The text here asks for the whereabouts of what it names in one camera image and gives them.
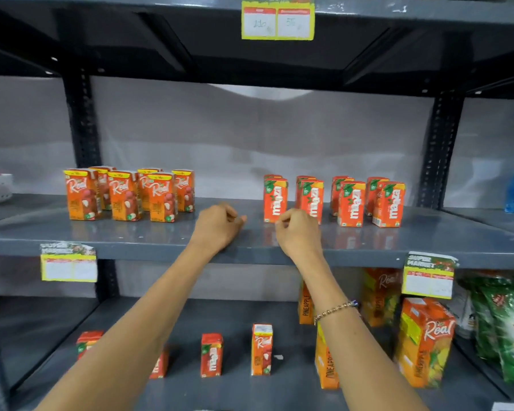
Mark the person's left forearm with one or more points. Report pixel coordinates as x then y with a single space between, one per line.
145 329

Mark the person's right forearm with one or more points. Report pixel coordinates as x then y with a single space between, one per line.
347 338

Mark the group of red mango juice cartons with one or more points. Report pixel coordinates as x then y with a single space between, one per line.
347 203

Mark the large orange pineapple juice carton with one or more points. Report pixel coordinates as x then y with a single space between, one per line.
305 306
424 342
325 363
379 297

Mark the person's right hand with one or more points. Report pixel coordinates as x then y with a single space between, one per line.
302 235

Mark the person's right fingers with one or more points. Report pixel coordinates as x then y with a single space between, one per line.
284 221

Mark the gray metal shelving unit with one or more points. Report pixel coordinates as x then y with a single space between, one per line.
240 239

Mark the yellow bordered price label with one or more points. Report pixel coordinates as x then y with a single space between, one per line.
278 21
428 276
68 263

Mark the person's left fingers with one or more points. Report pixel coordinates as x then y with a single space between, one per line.
233 218

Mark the green detergent bag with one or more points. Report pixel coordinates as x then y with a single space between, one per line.
512 325
482 321

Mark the small orange lychee carton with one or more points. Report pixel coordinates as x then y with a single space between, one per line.
261 350

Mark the white packet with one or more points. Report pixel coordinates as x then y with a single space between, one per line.
462 310

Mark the group of orange lychee juice cartons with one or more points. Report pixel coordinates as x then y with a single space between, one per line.
124 194

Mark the person's left hand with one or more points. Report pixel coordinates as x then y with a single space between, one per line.
214 228

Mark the small red mango carton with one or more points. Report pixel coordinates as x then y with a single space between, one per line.
87 340
160 365
211 356

